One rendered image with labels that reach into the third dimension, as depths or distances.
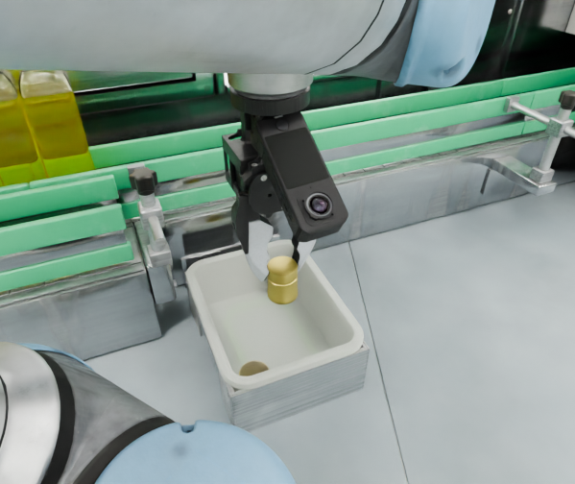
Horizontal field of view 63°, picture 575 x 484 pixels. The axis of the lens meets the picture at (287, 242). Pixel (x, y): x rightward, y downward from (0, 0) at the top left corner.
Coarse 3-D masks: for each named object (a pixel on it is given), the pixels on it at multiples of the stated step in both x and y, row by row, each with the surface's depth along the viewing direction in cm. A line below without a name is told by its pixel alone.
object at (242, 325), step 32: (224, 256) 66; (288, 256) 70; (192, 288) 61; (224, 288) 69; (256, 288) 71; (320, 288) 63; (224, 320) 66; (256, 320) 66; (288, 320) 66; (320, 320) 64; (352, 320) 57; (224, 352) 53; (256, 352) 62; (288, 352) 62; (320, 352) 53; (352, 352) 54; (256, 384) 50
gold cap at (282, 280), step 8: (280, 256) 53; (272, 264) 52; (280, 264) 52; (288, 264) 52; (296, 264) 52; (272, 272) 51; (280, 272) 51; (288, 272) 51; (296, 272) 51; (272, 280) 51; (280, 280) 51; (288, 280) 51; (296, 280) 52; (272, 288) 52; (280, 288) 52; (288, 288) 52; (296, 288) 53; (272, 296) 53; (280, 296) 52; (288, 296) 52; (296, 296) 53
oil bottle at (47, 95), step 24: (24, 72) 54; (48, 72) 54; (24, 96) 54; (48, 96) 55; (72, 96) 56; (48, 120) 56; (72, 120) 57; (48, 144) 58; (72, 144) 59; (48, 168) 59; (72, 168) 61
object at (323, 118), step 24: (552, 72) 93; (408, 96) 82; (432, 96) 84; (456, 96) 86; (480, 96) 89; (504, 96) 92; (312, 120) 77; (336, 120) 79; (360, 120) 81; (120, 144) 67; (144, 144) 69; (168, 144) 70; (192, 144) 71; (216, 144) 73; (96, 168) 68
